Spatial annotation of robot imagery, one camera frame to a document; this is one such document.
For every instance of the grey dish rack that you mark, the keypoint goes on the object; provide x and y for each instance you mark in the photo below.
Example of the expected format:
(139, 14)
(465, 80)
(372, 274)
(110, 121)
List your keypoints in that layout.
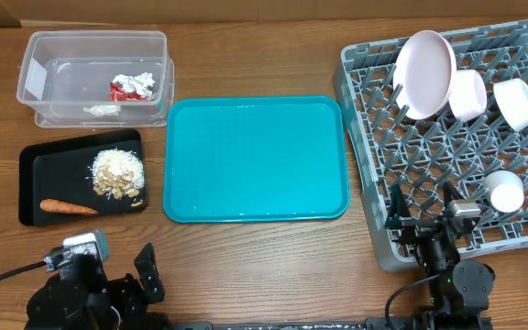
(422, 155)

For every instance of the teal serving tray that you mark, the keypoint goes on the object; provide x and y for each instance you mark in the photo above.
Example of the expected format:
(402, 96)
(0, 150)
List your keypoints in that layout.
(255, 159)

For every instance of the food scraps and rice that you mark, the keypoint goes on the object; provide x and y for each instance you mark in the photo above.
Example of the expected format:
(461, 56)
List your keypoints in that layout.
(118, 174)

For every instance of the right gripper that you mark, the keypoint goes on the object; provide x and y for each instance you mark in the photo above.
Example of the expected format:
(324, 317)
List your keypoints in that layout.
(398, 217)

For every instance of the white plate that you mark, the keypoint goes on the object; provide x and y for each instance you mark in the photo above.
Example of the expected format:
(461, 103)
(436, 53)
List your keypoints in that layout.
(425, 68)

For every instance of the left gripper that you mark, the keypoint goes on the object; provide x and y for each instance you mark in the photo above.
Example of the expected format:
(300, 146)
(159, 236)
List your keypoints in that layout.
(135, 301)

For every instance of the clear plastic bin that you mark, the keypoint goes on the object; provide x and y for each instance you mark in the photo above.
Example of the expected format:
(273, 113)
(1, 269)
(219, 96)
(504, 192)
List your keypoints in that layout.
(64, 71)

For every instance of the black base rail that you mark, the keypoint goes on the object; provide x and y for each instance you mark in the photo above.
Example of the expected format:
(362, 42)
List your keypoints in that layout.
(372, 323)

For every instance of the white tissue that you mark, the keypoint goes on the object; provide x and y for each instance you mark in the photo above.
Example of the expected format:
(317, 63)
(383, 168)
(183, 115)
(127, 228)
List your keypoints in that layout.
(103, 110)

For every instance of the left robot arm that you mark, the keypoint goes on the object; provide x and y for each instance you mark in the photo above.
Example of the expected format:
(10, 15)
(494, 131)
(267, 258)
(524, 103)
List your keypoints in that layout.
(80, 296)

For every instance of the white cup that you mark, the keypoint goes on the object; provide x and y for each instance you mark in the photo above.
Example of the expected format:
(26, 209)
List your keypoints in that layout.
(505, 191)

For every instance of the black tray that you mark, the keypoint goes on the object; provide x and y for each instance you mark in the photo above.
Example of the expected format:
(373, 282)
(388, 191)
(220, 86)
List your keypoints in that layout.
(61, 170)

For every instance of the small white food bowl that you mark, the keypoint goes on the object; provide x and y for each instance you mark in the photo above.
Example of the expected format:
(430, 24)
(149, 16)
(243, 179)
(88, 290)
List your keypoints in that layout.
(512, 99)

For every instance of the orange carrot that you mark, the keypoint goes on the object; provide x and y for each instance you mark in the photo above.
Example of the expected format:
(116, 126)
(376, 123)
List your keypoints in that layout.
(61, 207)

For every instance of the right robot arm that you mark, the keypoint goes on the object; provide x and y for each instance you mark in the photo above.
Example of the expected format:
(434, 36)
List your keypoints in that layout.
(459, 289)

